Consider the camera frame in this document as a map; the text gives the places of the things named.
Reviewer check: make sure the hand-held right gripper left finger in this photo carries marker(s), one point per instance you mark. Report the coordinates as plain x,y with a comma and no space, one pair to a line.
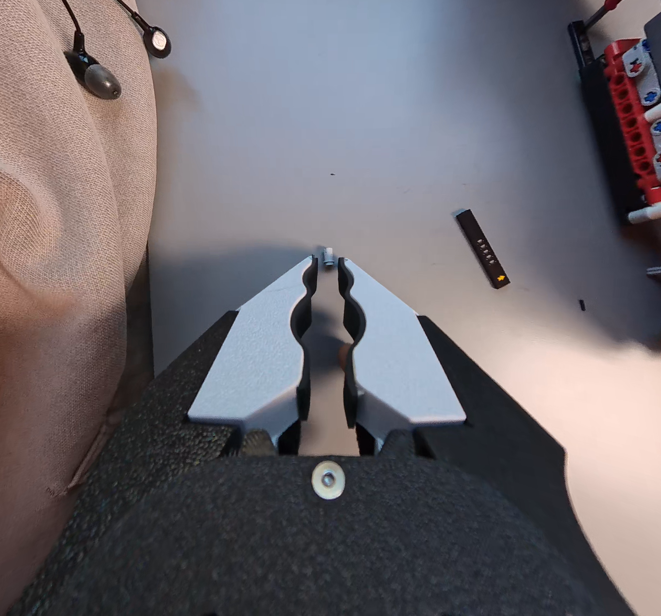
248,363

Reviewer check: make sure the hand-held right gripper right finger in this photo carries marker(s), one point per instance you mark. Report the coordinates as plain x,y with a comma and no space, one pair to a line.
408,363

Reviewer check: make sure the light grey lego pin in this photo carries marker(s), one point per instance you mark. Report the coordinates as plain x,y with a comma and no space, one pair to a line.
327,257

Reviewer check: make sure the black lego tile yellow arrow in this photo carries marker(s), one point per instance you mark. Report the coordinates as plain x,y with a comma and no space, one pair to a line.
483,249

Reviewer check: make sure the blue white lego race car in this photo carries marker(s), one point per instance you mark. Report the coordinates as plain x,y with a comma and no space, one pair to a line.
627,105

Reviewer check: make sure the person's beige sweatshirt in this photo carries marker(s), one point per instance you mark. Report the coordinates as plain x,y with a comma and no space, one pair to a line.
62,213

